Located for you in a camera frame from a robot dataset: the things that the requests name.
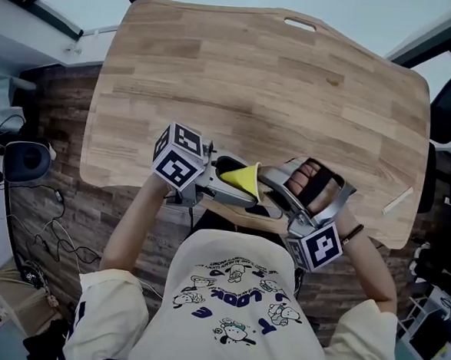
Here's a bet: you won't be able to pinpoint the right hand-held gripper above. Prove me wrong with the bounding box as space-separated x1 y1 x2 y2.
252 154 360 276

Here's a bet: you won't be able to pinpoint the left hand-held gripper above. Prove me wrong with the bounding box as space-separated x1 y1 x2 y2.
148 120 263 213

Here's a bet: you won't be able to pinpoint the yellow paper cup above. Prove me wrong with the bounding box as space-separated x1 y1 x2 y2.
218 158 267 204

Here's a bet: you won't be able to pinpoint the person's right forearm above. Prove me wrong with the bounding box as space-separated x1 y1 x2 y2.
330 204 405 315

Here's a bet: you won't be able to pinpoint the person's left forearm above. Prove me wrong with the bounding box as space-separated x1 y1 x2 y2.
98 169 173 278

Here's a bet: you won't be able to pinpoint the person's right hand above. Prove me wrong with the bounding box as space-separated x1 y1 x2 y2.
282 159 344 219

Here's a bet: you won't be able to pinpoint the person's black trousers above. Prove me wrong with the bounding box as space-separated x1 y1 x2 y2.
198 210 289 242

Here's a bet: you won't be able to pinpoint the black wristband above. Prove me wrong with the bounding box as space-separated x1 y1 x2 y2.
338 221 366 247

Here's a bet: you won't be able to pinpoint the white paper strip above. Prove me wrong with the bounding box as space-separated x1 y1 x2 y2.
381 185 414 218

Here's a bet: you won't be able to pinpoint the cream printed shirt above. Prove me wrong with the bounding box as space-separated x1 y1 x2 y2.
61 218 409 360

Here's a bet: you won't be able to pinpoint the white metal rack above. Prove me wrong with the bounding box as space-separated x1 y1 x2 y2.
396 283 451 360

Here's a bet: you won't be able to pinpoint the black framed window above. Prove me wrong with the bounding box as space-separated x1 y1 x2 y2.
0 0 157 46
384 0 451 83

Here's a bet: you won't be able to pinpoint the white dome headset device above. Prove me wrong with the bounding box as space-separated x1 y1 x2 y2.
2 139 54 186

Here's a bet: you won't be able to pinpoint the black patterned pouch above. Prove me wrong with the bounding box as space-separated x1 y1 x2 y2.
19 260 49 291

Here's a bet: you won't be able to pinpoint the cardboard box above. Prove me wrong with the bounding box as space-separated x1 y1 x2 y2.
0 263 70 342

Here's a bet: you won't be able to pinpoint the black bag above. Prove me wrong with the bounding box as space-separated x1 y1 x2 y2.
22 315 70 360

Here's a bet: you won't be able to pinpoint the black floor cable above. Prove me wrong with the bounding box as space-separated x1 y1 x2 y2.
4 183 106 267

